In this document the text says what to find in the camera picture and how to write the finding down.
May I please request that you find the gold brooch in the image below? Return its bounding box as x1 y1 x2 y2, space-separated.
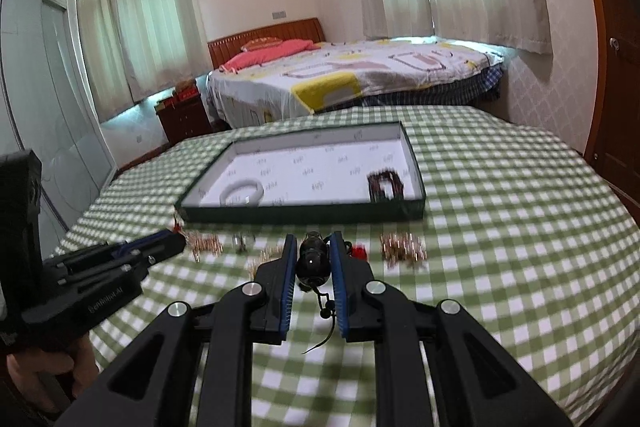
247 244 286 273

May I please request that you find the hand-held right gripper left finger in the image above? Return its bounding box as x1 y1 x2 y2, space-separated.
52 234 299 427

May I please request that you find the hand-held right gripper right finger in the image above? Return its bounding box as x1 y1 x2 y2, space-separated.
328 231 573 427

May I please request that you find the red box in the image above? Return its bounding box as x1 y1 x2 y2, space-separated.
171 82 201 102

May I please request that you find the bed with patterned sheet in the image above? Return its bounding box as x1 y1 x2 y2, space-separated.
206 38 503 131

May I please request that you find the gold bead cluster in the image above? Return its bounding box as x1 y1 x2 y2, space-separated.
185 231 223 260

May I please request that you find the pearl necklace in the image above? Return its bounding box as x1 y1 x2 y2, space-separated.
379 232 428 269

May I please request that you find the white jade bangle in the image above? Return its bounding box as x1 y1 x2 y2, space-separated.
220 179 264 208

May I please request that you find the dark wooden nightstand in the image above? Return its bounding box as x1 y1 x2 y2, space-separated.
156 94 214 146

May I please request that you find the dark red bead bracelet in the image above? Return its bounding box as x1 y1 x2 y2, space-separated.
366 171 405 202

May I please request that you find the red cushion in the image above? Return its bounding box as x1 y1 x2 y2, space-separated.
241 37 287 52

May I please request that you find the frosted glass wardrobe door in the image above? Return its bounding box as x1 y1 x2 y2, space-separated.
0 0 117 250

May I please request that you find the green checked tablecloth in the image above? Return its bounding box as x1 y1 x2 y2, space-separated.
50 105 636 427

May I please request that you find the black bead necklace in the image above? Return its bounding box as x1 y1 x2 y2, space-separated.
295 231 337 355

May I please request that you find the brown wooden door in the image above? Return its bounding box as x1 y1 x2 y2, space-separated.
569 0 640 188

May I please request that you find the wooden headboard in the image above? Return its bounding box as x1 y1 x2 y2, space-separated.
207 18 327 70

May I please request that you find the pink pillow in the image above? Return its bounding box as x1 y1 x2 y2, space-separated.
221 39 315 72

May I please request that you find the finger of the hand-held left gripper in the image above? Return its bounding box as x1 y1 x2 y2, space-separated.
42 234 187 290
111 229 173 258

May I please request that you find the person's left hand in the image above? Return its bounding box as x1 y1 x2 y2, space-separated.
6 336 99 408

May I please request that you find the green tray with white lining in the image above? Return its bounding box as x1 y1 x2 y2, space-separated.
174 122 427 224

